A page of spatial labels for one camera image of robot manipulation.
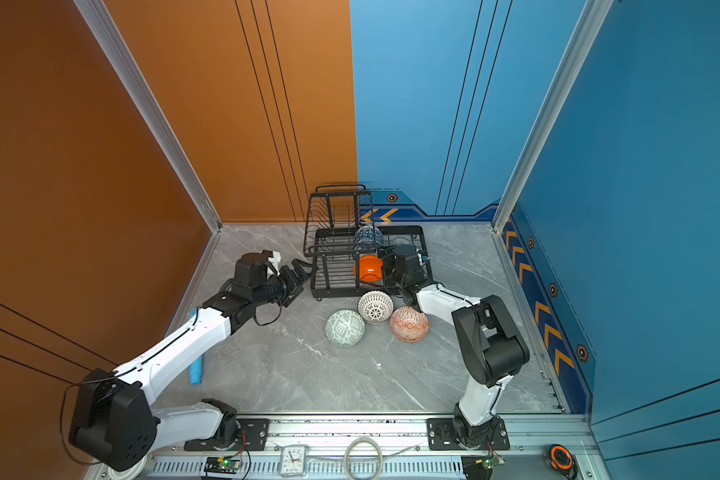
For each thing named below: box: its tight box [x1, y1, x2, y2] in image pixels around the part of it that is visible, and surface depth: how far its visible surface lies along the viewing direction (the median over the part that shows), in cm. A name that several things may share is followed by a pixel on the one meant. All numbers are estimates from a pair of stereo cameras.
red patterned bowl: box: [390, 306, 429, 343], surface depth 93 cm
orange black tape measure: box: [547, 444, 578, 480], surface depth 69 cm
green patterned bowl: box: [324, 309, 366, 348], surface depth 91 cm
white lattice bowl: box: [357, 290, 394, 325], surface depth 96 cm
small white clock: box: [279, 444, 309, 477], surface depth 70 cm
